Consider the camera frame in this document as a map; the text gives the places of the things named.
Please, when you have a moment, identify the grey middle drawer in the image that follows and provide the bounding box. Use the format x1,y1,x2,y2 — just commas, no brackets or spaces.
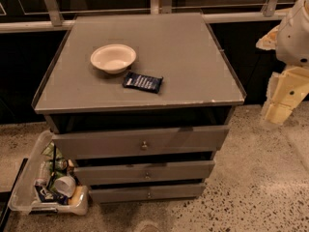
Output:
74,160,214,186

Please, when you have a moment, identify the grey drawer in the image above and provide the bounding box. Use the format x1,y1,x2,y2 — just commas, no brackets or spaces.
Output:
52,126,229,160
89,183,205,203
74,160,214,186

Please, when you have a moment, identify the yellow sponge in bin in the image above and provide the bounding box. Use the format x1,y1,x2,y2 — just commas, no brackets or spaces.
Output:
69,186,83,206

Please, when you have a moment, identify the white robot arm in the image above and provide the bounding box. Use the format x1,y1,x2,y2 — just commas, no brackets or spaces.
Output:
256,0,309,129

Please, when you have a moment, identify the dark blue snack packet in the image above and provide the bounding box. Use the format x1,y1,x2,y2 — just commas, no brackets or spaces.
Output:
123,72,163,94

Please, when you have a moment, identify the grey top drawer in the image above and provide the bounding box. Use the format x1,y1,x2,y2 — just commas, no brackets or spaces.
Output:
52,126,229,160

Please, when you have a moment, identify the metal railing frame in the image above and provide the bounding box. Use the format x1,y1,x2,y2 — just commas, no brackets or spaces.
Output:
0,0,299,34

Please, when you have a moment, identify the blue packet in bin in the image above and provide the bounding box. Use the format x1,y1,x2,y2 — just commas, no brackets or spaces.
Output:
35,186,69,205

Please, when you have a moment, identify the clear plastic bin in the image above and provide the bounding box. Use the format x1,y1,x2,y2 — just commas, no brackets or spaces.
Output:
9,130,88,216

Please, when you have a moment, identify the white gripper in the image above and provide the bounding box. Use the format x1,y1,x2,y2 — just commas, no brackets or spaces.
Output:
263,66,309,125

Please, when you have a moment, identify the grey drawer cabinet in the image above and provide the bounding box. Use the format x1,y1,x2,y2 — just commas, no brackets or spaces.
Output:
33,16,245,190

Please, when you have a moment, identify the grey bottom drawer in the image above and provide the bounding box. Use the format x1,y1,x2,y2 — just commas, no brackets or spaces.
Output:
89,183,205,203

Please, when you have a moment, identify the white paper bowl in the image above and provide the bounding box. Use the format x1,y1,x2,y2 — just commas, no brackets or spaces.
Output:
90,44,137,74

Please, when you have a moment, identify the white cup in bin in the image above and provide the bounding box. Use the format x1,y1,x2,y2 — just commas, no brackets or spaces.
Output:
54,176,76,197

